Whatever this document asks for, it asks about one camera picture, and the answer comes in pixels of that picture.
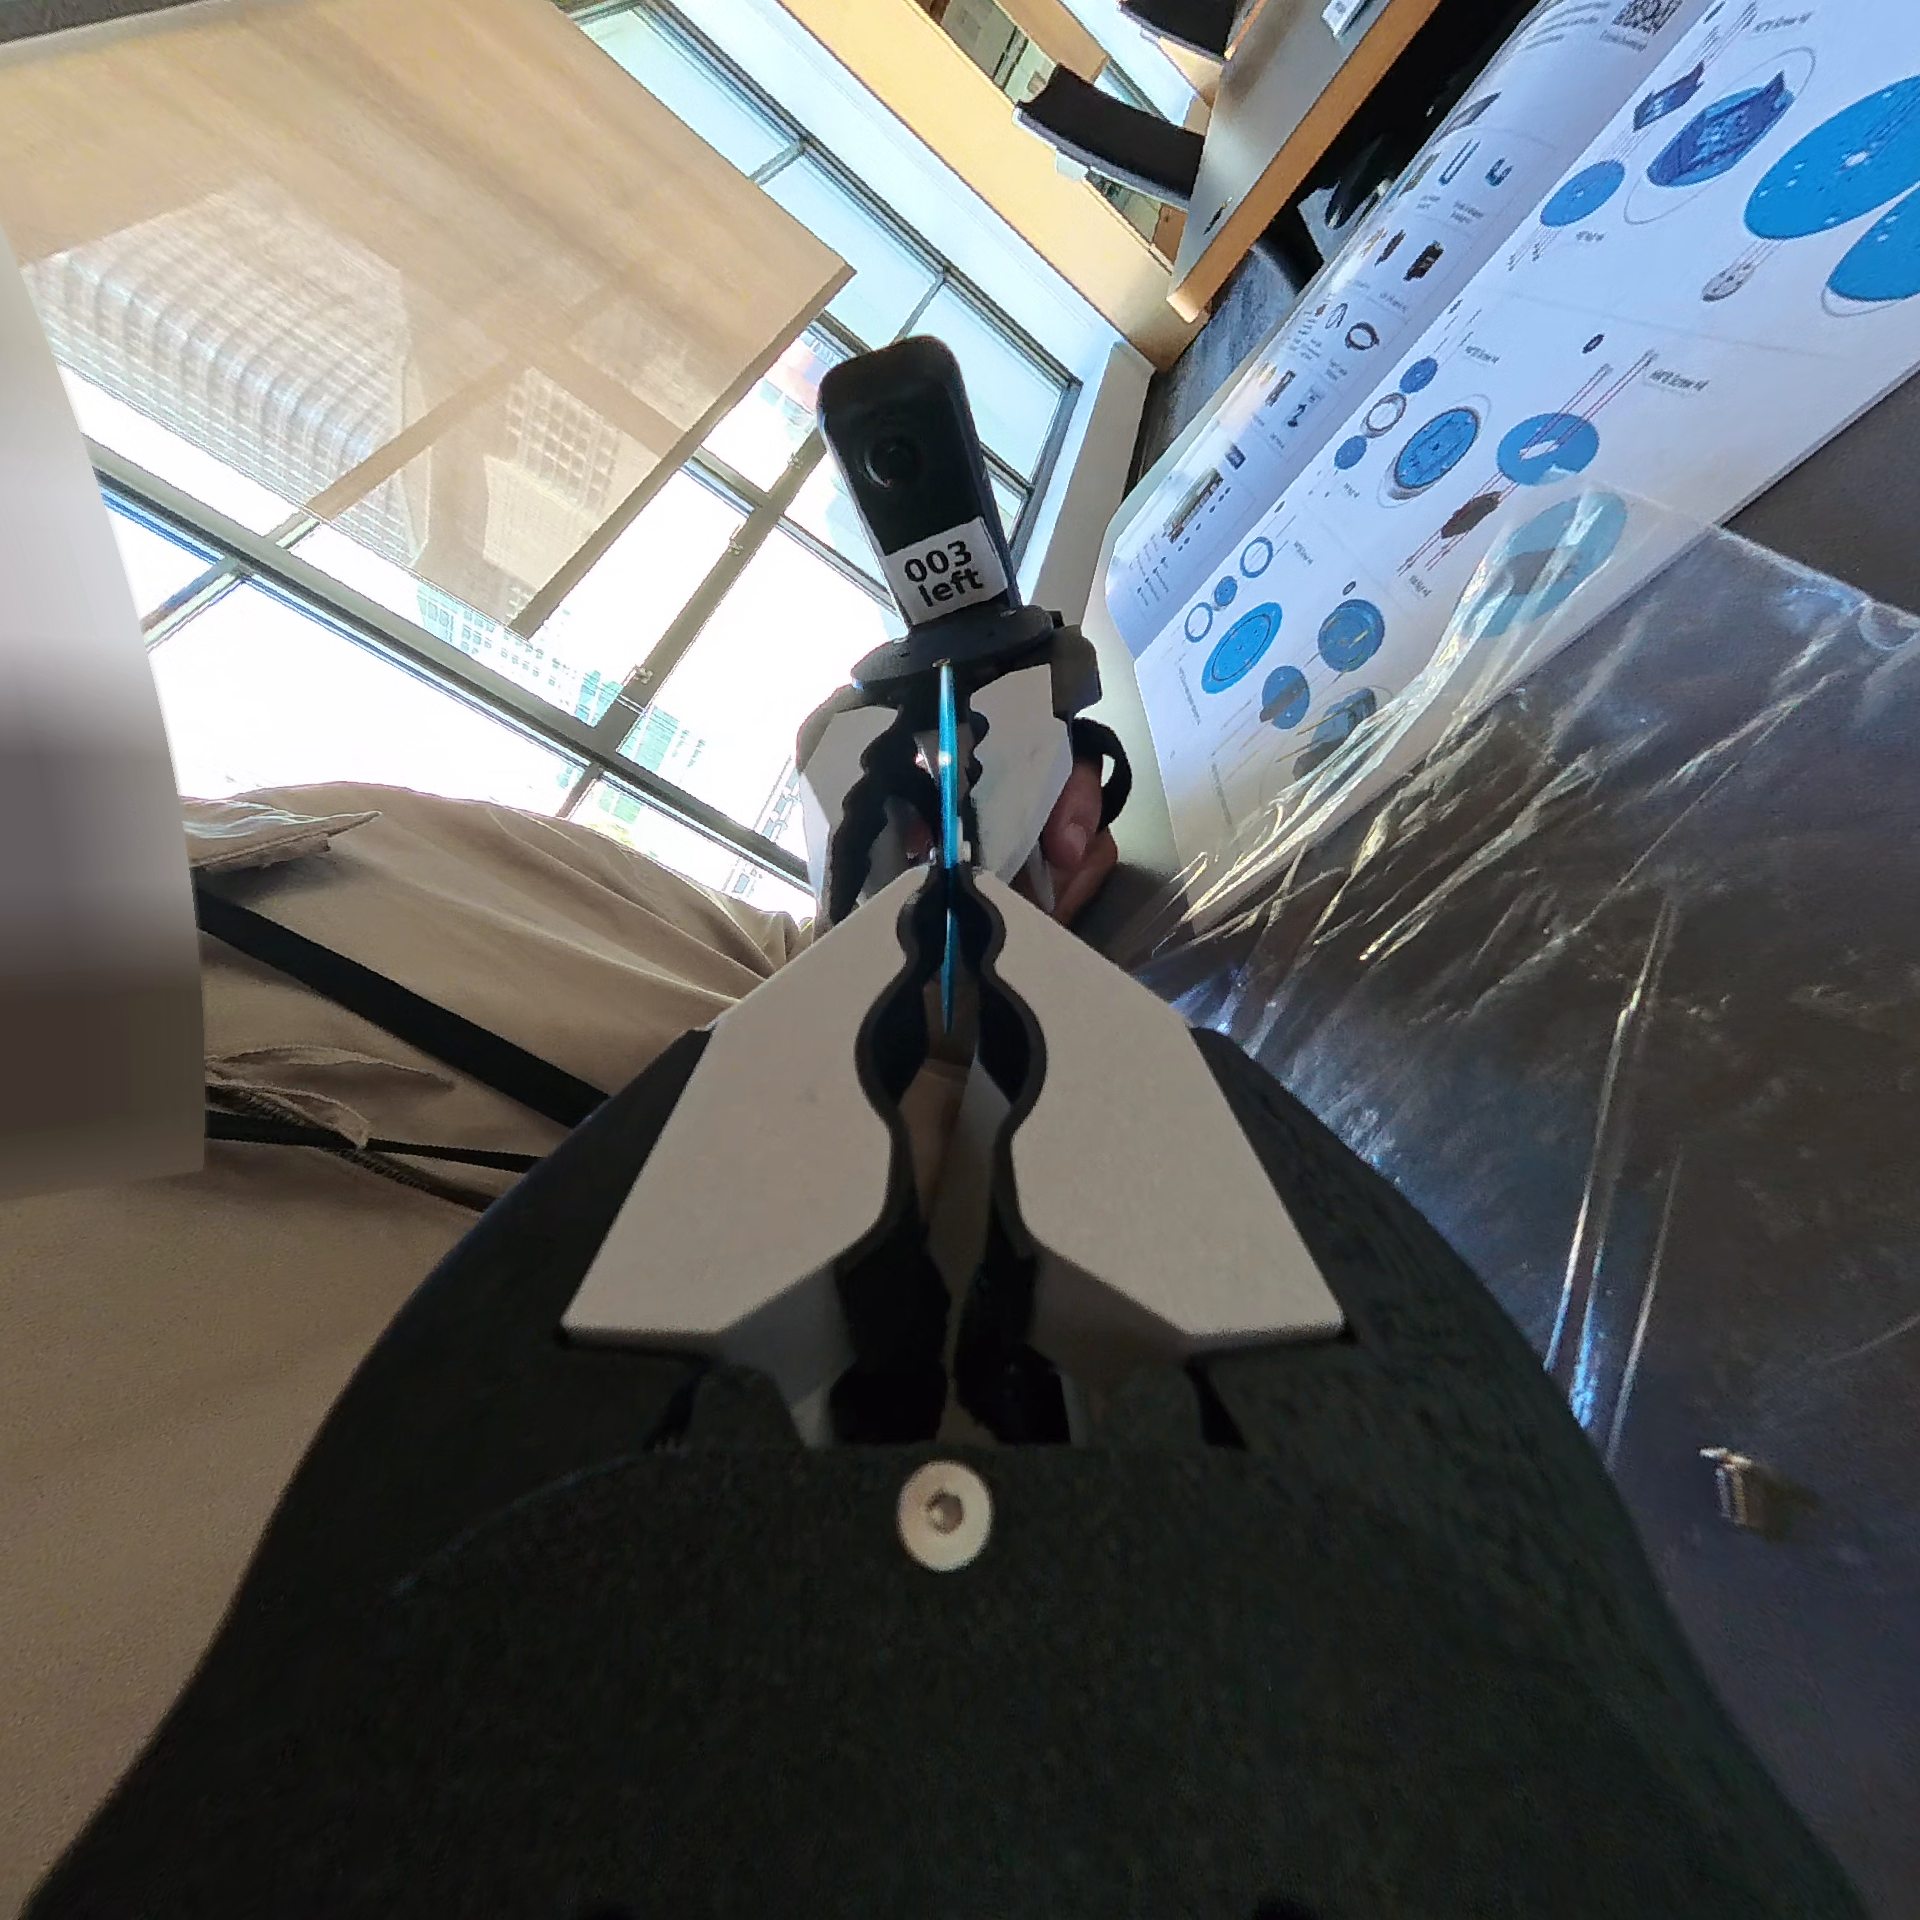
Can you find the assembly guide booklet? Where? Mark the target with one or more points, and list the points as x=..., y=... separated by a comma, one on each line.
x=1501, y=375

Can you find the black office chair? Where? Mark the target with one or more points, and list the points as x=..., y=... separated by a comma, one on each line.
x=1110, y=137

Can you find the wooden edged desk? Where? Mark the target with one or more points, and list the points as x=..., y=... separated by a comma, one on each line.
x=1306, y=137

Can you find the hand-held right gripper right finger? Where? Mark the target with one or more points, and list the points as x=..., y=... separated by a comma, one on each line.
x=1155, y=1171

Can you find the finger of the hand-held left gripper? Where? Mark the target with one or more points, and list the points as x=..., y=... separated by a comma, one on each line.
x=839, y=811
x=1028, y=764

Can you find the small metal screw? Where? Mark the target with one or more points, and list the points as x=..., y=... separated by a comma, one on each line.
x=1734, y=1484

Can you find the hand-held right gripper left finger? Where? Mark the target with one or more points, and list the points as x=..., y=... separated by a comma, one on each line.
x=750, y=1185

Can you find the clear plastic bag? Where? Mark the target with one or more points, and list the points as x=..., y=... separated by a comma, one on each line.
x=1576, y=975

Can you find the large window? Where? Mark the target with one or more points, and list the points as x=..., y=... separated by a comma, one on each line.
x=676, y=601

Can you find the person's left hand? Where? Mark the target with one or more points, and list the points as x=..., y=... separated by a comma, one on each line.
x=1080, y=863

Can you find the beige roller blind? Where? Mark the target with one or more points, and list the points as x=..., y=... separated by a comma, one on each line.
x=375, y=300

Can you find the blue round metal plate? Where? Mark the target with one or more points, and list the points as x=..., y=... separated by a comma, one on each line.
x=950, y=781

